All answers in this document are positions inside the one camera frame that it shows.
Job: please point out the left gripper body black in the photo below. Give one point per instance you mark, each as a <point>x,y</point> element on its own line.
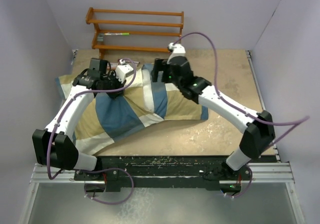
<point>112,82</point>

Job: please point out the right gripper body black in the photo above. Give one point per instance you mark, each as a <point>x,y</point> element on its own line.
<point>170,78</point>

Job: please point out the patchwork pillowcase blue beige white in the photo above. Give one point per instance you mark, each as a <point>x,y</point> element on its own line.
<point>145,108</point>

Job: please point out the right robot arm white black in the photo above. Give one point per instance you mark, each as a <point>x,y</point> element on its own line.
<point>257,129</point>

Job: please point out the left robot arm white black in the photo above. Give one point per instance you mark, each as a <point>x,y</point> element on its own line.
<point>55,144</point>

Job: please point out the green white pen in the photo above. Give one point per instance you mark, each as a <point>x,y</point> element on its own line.
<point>117,34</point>

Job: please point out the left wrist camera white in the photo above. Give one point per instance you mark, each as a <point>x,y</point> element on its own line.
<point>124,69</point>

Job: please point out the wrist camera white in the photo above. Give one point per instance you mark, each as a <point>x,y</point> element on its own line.
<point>176,50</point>
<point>124,69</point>

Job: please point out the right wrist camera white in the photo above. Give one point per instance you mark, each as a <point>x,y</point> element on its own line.
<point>176,50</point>

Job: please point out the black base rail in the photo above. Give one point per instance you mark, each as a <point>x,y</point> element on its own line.
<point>204,172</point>

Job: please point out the aluminium frame rail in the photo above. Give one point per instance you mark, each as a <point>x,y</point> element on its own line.
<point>261,173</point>

